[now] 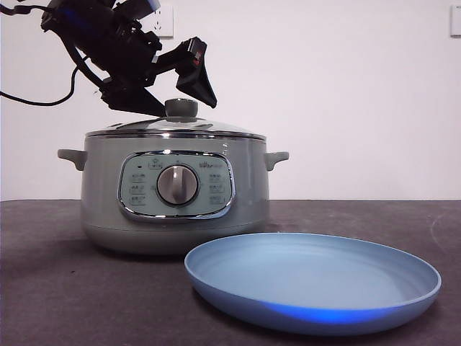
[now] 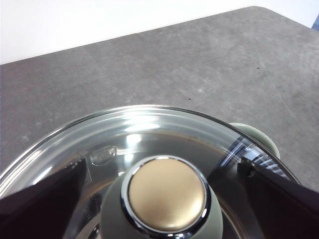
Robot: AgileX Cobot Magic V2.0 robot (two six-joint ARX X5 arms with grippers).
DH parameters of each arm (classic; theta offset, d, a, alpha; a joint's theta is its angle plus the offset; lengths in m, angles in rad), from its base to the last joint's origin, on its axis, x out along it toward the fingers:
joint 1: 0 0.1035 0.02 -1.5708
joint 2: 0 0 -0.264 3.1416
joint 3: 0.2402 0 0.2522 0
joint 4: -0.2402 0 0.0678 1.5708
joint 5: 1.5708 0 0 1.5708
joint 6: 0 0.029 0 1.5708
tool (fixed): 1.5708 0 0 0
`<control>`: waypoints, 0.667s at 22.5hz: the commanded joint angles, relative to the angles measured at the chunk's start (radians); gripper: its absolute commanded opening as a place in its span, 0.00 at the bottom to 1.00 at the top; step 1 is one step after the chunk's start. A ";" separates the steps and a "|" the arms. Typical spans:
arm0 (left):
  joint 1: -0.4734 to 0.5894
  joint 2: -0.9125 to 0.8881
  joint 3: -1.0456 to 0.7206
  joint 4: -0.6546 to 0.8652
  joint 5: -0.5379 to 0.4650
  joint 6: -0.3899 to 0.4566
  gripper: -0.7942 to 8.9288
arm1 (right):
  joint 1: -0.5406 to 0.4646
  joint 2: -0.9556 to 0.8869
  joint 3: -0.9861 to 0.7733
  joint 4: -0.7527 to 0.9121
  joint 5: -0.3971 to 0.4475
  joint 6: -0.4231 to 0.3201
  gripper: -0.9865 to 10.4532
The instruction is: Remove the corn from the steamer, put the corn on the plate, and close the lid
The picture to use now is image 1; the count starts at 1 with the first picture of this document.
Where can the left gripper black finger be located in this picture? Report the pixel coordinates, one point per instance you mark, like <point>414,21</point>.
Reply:
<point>194,79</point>
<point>133,99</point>

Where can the glass lid with green knob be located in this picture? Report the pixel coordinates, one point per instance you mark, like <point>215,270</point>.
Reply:
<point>181,107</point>

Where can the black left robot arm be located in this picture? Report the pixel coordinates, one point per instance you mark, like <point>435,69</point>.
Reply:
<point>108,39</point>

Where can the pale green electric steamer pot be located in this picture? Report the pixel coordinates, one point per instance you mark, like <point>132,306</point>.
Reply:
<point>102,187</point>

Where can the blue round plate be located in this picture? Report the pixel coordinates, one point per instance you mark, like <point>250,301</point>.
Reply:
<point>288,274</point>

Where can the white wall power socket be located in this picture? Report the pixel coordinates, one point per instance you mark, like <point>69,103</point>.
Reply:
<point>167,26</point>

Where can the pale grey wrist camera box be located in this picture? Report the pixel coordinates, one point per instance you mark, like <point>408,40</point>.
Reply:
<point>146,5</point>

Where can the white wall switch plate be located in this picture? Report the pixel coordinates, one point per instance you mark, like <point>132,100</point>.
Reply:
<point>456,21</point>

